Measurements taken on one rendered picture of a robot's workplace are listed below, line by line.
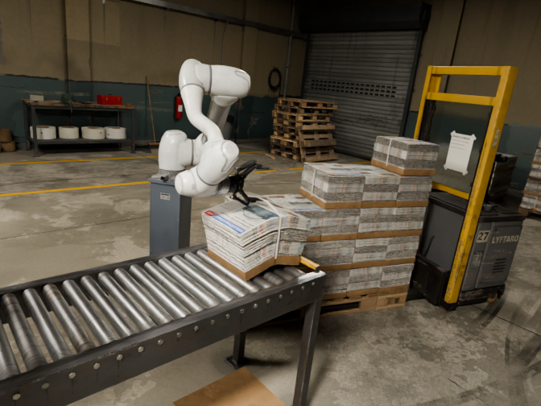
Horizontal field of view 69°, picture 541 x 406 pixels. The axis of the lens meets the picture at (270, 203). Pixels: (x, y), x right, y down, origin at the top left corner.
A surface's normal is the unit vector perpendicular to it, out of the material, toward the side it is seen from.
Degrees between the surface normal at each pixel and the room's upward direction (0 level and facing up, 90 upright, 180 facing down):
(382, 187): 90
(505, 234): 90
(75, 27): 90
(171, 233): 90
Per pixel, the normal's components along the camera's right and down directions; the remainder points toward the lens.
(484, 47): -0.75, 0.12
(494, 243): 0.37, 0.30
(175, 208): -0.18, 0.26
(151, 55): 0.66, 0.28
